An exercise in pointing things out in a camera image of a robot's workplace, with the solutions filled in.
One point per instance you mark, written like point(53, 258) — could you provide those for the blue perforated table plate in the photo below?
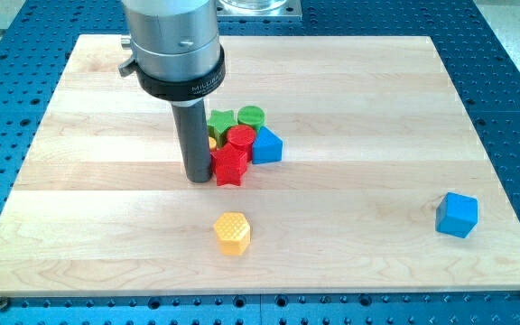
point(37, 46)

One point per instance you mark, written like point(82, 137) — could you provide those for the blue cube block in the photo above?
point(456, 215)

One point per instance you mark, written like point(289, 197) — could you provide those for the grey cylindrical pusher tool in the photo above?
point(192, 130)

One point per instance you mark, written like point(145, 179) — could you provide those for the blue triangle block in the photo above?
point(267, 147)

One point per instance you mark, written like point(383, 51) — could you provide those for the yellow block behind tool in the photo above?
point(213, 145)

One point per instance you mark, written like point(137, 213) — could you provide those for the metal base plate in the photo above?
point(259, 9)

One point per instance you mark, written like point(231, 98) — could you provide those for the red cylinder block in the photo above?
point(242, 137)

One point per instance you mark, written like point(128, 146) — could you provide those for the red star block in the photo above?
point(229, 164)

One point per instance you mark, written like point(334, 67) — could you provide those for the green cylinder block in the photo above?
point(252, 116)

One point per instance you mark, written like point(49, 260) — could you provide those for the green star block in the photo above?
point(218, 125)

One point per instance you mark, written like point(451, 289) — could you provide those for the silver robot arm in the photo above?
point(176, 52)

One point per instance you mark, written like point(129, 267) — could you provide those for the wooden board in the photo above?
point(374, 136)

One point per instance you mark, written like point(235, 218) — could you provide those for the yellow hexagon block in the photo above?
point(233, 233)

